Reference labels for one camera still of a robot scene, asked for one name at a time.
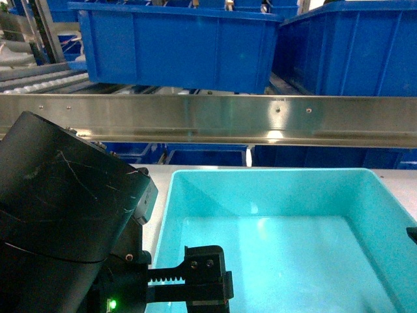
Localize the large blue bin left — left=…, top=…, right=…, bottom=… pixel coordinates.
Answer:
left=68, top=2, right=281, bottom=94

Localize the large blue bin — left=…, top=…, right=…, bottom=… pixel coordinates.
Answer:
left=68, top=2, right=281, bottom=94
left=272, top=1, right=416, bottom=97

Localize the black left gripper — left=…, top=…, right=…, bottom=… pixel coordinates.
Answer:
left=78, top=218, right=233, bottom=312

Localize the stainless steel shelf rail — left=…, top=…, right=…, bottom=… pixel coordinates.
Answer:
left=1, top=94, right=416, bottom=148

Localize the large blue bin centre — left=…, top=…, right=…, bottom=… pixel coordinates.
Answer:
left=272, top=1, right=416, bottom=97

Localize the turquoise plastic bin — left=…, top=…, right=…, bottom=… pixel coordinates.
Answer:
left=153, top=169, right=416, bottom=312

